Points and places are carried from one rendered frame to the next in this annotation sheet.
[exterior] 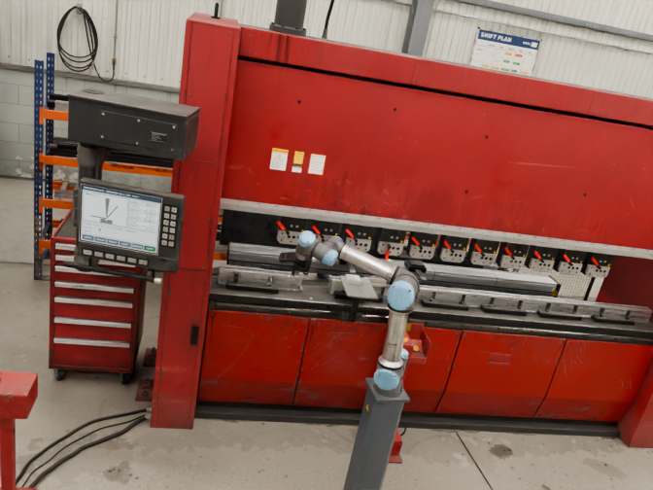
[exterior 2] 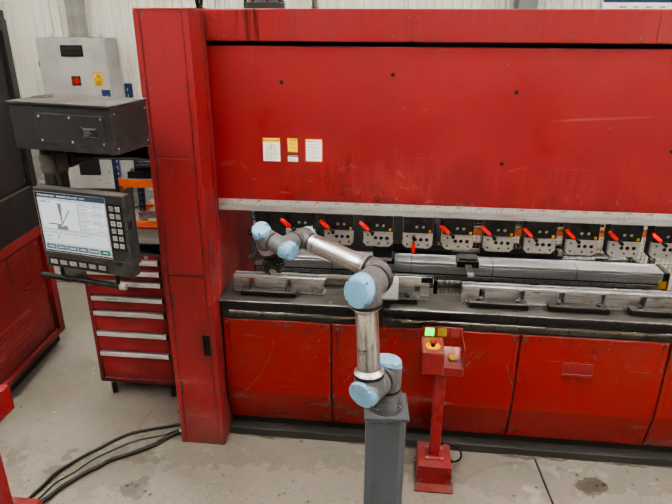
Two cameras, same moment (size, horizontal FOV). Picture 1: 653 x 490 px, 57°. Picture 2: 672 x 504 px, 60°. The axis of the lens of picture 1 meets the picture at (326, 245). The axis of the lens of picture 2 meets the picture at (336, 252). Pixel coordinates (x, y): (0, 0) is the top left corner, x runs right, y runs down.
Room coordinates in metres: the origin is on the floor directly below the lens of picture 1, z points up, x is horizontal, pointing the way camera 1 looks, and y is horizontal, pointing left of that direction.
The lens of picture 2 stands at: (0.62, -0.90, 2.26)
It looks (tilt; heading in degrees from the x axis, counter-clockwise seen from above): 22 degrees down; 19
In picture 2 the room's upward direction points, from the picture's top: straight up
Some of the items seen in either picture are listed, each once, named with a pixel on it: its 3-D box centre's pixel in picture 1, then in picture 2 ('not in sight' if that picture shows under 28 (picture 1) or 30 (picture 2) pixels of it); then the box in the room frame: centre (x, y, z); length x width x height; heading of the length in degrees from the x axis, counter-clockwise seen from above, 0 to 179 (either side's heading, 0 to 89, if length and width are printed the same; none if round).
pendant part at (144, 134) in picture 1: (129, 193); (91, 198); (2.59, 0.92, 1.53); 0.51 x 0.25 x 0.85; 92
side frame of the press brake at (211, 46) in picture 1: (193, 224); (210, 229); (3.32, 0.79, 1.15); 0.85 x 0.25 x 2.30; 13
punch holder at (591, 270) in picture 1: (597, 262); not in sight; (3.72, -1.73, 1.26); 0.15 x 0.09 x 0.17; 103
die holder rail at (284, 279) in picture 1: (261, 278); (280, 282); (3.25, 0.34, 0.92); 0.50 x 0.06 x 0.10; 103
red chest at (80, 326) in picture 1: (100, 299); (147, 312); (3.38, 1.34, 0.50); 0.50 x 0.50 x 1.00; 13
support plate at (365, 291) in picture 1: (358, 287); (380, 287); (3.23, -0.23, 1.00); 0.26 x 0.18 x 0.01; 13
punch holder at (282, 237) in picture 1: (291, 228); (301, 225); (3.27, 0.22, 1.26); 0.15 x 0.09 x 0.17; 103
